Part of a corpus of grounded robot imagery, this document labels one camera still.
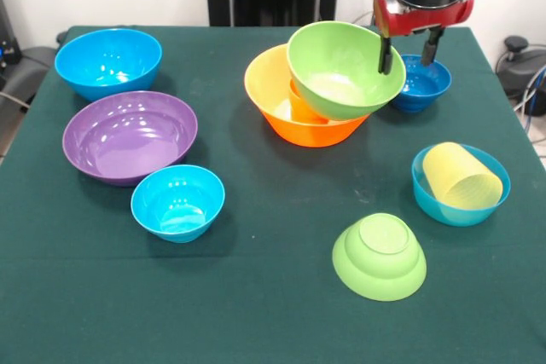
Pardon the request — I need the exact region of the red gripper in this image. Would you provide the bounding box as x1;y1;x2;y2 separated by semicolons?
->
373;0;476;75

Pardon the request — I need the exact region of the small dark blue bowl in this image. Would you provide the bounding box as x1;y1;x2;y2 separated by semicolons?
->
391;54;452;113

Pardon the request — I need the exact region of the large green bowl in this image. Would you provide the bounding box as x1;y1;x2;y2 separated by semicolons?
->
287;20;407;121

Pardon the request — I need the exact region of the orange cup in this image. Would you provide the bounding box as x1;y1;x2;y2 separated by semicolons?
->
288;78;330;125

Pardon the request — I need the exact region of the large orange bowl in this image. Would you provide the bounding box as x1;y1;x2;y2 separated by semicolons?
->
243;43;372;148

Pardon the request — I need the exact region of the yellow cup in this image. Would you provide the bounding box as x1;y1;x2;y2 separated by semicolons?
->
421;141;504;211

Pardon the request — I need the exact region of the translucent blue ridged bowl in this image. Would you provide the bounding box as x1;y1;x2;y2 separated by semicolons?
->
411;143;512;228

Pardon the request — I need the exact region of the small green bowl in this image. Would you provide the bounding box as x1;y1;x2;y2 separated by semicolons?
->
332;212;427;302

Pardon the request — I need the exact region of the small light blue bowl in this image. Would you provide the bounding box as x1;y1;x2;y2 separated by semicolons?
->
130;164;226;245

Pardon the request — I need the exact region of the dark green tablecloth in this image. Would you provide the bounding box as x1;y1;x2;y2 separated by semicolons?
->
0;25;546;364

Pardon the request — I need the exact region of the purple bowl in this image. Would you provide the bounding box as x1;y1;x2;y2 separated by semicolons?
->
61;90;199;188

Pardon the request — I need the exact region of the large blue bowl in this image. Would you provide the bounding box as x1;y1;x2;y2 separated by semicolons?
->
54;27;164;102

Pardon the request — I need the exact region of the dark grey seat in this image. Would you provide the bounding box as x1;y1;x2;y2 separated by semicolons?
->
0;45;59;126

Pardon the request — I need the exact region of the black electronic device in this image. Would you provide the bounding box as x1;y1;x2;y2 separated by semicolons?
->
0;0;23;67

